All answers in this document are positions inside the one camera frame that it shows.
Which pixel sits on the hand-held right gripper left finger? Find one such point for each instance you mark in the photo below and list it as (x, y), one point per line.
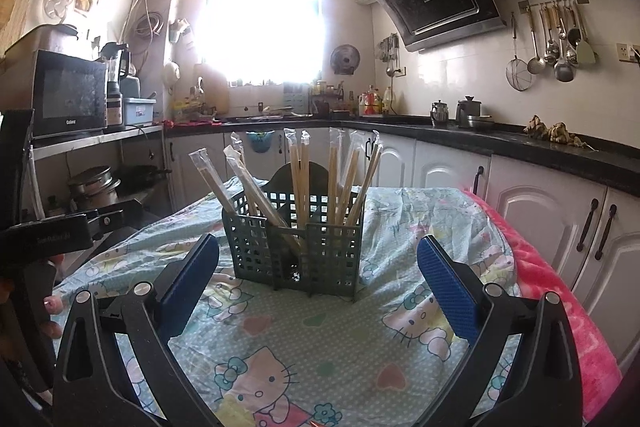
(192, 277)

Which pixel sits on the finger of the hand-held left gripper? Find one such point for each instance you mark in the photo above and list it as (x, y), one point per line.
(117, 217)

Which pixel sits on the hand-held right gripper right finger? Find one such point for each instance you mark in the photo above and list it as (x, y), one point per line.
(447, 287)

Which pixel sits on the green plastic utensil basket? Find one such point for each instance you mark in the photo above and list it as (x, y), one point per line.
(325, 257)

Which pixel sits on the bunch of wooden chopsticks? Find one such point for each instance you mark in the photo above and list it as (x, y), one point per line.
(295, 177)

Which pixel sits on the person's left hand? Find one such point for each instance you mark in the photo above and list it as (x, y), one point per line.
(52, 303)

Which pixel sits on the stacked steel pots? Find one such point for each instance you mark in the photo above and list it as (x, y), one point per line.
(92, 187)

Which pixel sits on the black frying pan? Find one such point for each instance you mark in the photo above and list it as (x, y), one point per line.
(142, 174)

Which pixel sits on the metal storage shelf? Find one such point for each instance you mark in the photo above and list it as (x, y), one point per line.
(100, 137)

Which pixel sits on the blue plastic box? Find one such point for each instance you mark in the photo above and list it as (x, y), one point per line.
(139, 112)

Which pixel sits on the cartoon patterned tablecloth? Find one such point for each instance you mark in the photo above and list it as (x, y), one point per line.
(560, 282)

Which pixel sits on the white base cabinets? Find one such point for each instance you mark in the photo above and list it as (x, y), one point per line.
(540, 217)

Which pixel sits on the red cloth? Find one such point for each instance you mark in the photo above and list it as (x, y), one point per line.
(190, 123)

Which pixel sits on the black microwave oven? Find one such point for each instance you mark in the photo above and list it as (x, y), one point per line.
(70, 92)

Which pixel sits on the cartoon cat printed sheet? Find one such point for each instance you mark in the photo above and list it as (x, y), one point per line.
(325, 342)

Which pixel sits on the blender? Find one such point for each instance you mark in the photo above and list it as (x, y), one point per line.
(116, 82)

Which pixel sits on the blue hanging bin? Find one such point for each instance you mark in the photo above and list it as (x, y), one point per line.
(259, 142)

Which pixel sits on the black countertop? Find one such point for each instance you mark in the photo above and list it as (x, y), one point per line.
(500, 142)

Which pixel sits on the wooden cutting board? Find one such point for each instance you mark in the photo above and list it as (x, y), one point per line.
(212, 87)

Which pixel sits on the steel bowl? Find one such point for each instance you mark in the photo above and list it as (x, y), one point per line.
(482, 123)

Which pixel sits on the small steel teapot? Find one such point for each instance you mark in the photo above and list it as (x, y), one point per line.
(440, 114)

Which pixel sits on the dark steel pot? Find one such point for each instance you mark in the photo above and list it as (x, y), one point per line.
(467, 112)

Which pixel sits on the ginger roots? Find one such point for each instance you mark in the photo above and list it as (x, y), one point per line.
(555, 132)

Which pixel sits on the group of condiment bottles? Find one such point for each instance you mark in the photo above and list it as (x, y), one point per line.
(375, 102)

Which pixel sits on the bamboo mat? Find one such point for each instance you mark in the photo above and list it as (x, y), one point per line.
(12, 12)

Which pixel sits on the hanging small kitchen tools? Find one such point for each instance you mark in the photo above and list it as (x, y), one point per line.
(389, 52)

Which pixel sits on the large steel ladle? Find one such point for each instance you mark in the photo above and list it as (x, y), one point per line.
(564, 72)

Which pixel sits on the kitchen window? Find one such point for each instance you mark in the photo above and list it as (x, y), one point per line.
(265, 17)

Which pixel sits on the green spatula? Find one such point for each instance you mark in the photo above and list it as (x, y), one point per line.
(585, 54)

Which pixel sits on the small wall fan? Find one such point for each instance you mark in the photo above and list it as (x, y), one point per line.
(345, 59)

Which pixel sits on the wall socket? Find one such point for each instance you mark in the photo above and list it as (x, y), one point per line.
(625, 52)

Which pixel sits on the wall utensil rail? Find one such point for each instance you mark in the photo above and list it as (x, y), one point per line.
(550, 3)

